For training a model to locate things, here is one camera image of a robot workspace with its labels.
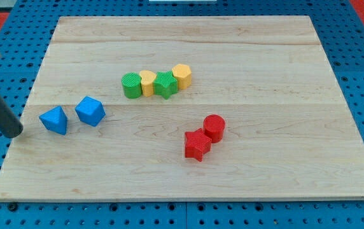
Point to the wooden board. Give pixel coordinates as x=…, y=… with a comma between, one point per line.
x=289, y=133

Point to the red cylinder block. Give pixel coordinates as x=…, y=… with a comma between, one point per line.
x=214, y=127

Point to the red star block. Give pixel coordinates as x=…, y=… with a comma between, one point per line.
x=197, y=144

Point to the green star block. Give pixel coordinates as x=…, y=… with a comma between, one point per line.
x=165, y=84

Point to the yellow hexagon block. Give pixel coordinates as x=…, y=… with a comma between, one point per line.
x=183, y=74

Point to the yellow heart block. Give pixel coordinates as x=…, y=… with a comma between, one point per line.
x=147, y=79

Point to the green cylinder block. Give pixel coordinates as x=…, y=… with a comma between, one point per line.
x=131, y=83

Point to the blue cube block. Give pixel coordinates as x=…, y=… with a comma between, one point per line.
x=90, y=111

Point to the blue triangle block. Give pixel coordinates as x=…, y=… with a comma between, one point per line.
x=55, y=120

